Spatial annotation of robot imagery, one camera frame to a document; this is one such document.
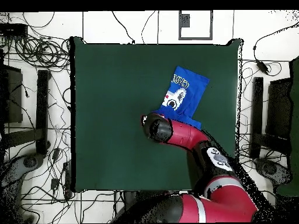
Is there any blue shirt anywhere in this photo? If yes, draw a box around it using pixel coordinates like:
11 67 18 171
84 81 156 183
151 65 210 131

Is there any dark green table cloth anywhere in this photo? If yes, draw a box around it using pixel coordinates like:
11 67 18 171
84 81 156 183
69 36 244 194

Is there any black power strip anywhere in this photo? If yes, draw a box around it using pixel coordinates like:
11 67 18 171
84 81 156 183
62 160 73 200

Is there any long black stand bar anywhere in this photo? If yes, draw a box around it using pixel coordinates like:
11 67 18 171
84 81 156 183
249 76 264 160
35 69 51 156

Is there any black power adapter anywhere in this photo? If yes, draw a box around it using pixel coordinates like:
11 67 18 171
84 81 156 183
255 59 269 75

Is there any black cabinet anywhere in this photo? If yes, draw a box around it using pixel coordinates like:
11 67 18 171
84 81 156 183
265 78 293 141
0 64 24 124

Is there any grey stand foot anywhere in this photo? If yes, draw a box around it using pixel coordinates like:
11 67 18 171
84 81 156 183
0 152 46 223
253 157 294 187

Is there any black electronics box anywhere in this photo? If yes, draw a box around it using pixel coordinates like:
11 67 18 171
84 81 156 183
0 23 29 37

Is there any black cable with plug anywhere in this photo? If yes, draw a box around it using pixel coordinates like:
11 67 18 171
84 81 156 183
111 10 136 45

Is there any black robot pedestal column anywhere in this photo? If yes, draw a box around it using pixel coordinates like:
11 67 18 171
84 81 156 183
123 191 141 206

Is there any thin black cable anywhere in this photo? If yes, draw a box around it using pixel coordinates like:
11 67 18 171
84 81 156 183
140 10 157 44

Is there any grey square floor frame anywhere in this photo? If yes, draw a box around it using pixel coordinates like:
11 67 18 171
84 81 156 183
178 10 214 41

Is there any coiled black cable bundle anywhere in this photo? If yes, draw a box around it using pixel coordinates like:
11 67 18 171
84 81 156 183
14 34 71 72

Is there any black adapter cable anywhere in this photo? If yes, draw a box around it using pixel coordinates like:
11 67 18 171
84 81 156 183
252 23 299 62

